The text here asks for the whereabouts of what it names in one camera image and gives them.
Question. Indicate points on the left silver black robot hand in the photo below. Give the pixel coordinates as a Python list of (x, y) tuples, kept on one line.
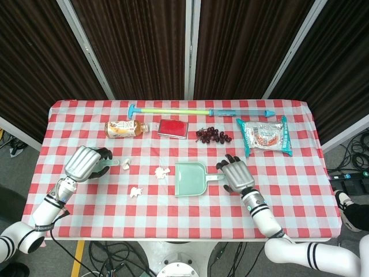
[(79, 164)]

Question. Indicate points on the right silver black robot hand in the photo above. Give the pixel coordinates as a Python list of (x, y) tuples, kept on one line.
[(237, 176)]

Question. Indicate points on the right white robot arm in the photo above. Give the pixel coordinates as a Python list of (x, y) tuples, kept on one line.
[(265, 216)]

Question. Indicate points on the white partition post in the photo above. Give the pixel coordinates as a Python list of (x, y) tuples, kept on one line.
[(86, 49), (297, 49), (192, 49)]

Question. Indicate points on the amber tea bottle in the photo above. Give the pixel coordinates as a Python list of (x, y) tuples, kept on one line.
[(124, 129)]

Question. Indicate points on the green plastic dustpan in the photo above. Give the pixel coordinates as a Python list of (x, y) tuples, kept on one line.
[(190, 179)]

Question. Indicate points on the white black sneaker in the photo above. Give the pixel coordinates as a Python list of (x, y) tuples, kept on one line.
[(343, 202)]

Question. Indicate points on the white paper scrap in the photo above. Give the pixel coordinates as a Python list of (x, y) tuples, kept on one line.
[(161, 172), (136, 192), (126, 164)]

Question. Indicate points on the red white checkered tablecloth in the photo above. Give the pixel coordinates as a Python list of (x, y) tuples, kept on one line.
[(184, 213)]

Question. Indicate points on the long blue-yellow stick toy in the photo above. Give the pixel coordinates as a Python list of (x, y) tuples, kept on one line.
[(173, 111)]

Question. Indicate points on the red ink pad tin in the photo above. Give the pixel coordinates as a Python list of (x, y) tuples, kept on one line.
[(173, 128)]

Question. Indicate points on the teal clear snack bag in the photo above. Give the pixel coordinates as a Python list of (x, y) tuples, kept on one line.
[(265, 137)]

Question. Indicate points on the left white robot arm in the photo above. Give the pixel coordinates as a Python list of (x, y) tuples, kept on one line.
[(43, 213)]

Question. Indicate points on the dark red grape bunch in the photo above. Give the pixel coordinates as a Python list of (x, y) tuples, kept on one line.
[(212, 135)]

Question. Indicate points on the green hand broom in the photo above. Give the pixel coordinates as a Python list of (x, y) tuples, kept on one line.
[(111, 163)]

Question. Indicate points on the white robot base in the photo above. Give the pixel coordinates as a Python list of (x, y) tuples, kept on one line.
[(178, 256)]

